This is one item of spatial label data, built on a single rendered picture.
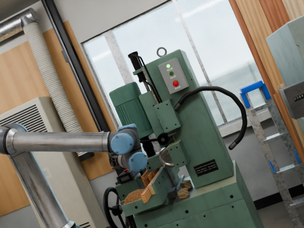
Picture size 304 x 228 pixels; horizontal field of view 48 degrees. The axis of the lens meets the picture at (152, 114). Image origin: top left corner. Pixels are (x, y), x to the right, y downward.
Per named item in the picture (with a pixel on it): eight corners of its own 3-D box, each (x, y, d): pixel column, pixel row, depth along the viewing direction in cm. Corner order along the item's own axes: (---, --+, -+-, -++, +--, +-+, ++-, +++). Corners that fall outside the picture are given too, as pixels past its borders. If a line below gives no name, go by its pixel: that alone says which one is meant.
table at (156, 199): (139, 185, 235) (135, 177, 234) (180, 170, 227) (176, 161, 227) (109, 223, 176) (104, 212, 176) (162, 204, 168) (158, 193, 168)
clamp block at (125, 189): (128, 192, 212) (122, 179, 212) (147, 185, 209) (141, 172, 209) (120, 201, 198) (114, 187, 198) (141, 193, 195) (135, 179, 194)
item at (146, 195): (165, 170, 215) (163, 164, 215) (168, 168, 215) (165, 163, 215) (143, 203, 161) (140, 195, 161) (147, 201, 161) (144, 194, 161)
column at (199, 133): (198, 177, 206) (151, 66, 204) (234, 164, 200) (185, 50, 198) (195, 189, 184) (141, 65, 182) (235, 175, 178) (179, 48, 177)
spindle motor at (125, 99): (134, 139, 209) (114, 92, 208) (160, 128, 204) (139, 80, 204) (125, 145, 192) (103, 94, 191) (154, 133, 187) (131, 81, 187)
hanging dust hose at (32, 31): (82, 159, 346) (26, 31, 343) (97, 153, 343) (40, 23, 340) (76, 163, 329) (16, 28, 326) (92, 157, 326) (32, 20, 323)
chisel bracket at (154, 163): (151, 171, 203) (145, 158, 203) (173, 163, 200) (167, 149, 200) (149, 174, 196) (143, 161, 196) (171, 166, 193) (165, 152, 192)
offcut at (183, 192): (179, 198, 180) (177, 192, 180) (182, 195, 183) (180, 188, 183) (186, 197, 177) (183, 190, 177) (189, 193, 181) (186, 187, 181)
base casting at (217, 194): (157, 202, 225) (151, 189, 225) (240, 173, 211) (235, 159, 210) (139, 233, 182) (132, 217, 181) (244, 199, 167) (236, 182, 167)
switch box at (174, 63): (172, 93, 180) (159, 65, 180) (189, 86, 178) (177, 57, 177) (169, 94, 174) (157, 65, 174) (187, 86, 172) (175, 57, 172)
